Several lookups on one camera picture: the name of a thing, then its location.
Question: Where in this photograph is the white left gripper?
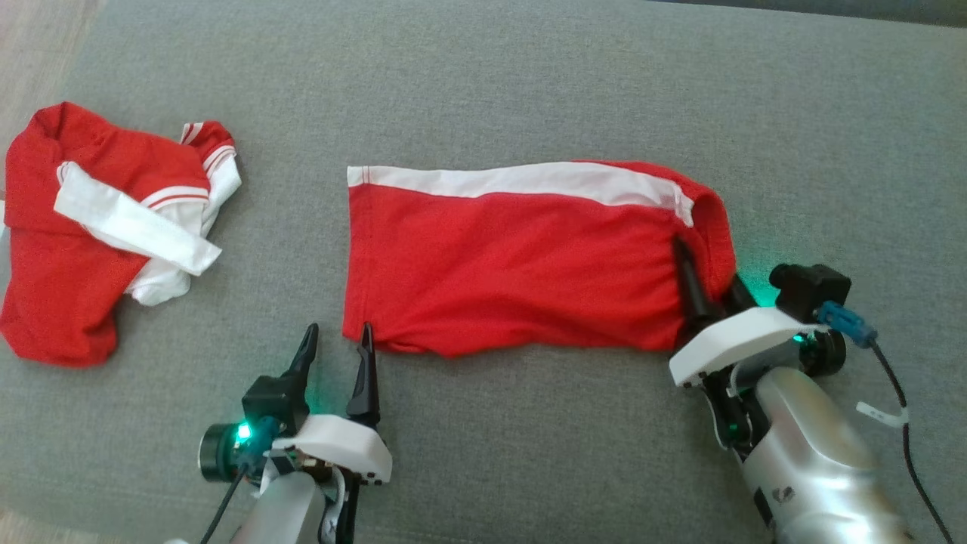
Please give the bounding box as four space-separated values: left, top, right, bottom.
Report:
270 322 394 487

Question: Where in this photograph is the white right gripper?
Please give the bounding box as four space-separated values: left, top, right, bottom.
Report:
669 237 830 389

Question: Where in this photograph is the red shirt with white stripe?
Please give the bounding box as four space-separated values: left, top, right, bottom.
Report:
341 159 738 358

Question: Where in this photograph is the red white striped shirt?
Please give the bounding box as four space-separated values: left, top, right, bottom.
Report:
0 101 243 369

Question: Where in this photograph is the large grey sofa seat cushion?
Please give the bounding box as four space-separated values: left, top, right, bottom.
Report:
0 0 967 544

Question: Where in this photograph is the black cable with blue plug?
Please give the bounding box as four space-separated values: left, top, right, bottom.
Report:
199 462 252 544
815 300 957 544

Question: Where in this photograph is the white cable label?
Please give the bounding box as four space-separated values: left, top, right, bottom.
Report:
855 400 910 430

